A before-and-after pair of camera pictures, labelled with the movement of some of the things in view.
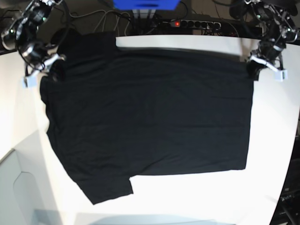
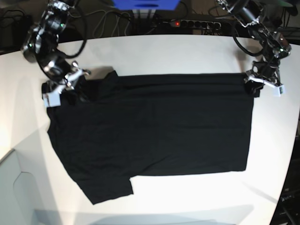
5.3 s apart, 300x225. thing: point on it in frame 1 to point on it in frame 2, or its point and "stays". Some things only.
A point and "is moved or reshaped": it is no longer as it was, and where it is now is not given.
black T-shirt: [115, 112] is moved or reshaped
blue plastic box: [146, 4] stays
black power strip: [195, 24] stays
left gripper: [57, 70] to [74, 97]
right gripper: [254, 69] to [252, 86]
